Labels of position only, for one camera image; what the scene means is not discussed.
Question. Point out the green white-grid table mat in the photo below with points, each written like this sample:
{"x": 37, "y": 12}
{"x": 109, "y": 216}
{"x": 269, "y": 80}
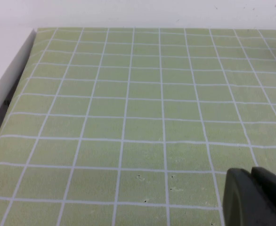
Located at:
{"x": 138, "y": 94}

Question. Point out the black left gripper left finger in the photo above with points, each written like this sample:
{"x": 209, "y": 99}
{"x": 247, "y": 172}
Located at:
{"x": 239, "y": 200}

